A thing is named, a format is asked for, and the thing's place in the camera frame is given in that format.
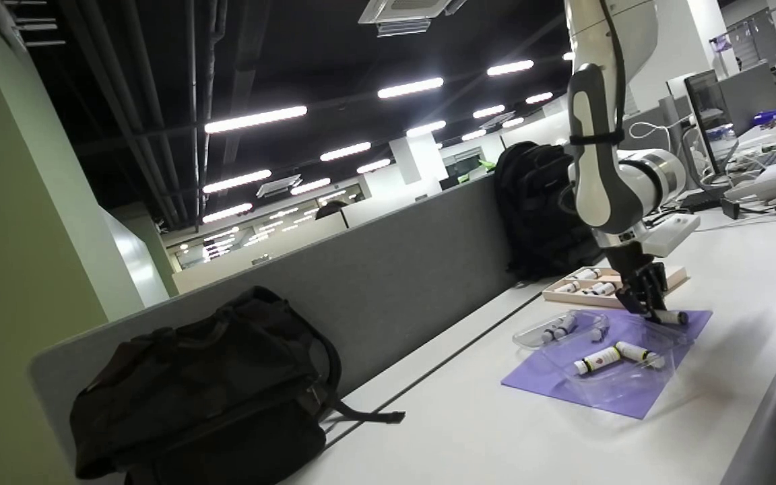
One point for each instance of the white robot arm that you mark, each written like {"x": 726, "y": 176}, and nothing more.
{"x": 621, "y": 191}

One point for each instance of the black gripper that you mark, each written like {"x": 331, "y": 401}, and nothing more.
{"x": 639, "y": 272}

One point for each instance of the purple mat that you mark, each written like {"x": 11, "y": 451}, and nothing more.
{"x": 613, "y": 377}

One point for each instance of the computer monitor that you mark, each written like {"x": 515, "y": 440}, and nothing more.
{"x": 714, "y": 139}

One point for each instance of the black backpack far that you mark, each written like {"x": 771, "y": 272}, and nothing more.
{"x": 537, "y": 210}

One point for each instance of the white bottle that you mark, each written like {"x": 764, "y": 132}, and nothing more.
{"x": 641, "y": 357}
{"x": 672, "y": 317}
{"x": 597, "y": 358}

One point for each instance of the bottle in wooden tray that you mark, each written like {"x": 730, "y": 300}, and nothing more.
{"x": 601, "y": 288}

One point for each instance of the small bottle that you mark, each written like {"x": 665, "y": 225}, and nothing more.
{"x": 558, "y": 326}

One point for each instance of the black backpack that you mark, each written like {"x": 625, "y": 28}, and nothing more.
{"x": 537, "y": 210}
{"x": 230, "y": 399}

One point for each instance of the clear plastic box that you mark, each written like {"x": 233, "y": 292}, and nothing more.
{"x": 586, "y": 358}

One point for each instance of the wooden tray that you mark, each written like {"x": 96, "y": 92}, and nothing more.
{"x": 568, "y": 295}

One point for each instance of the grey desk divider panel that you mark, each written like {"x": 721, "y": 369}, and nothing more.
{"x": 374, "y": 292}

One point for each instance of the black backpack near left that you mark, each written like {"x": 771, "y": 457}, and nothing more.
{"x": 230, "y": 399}

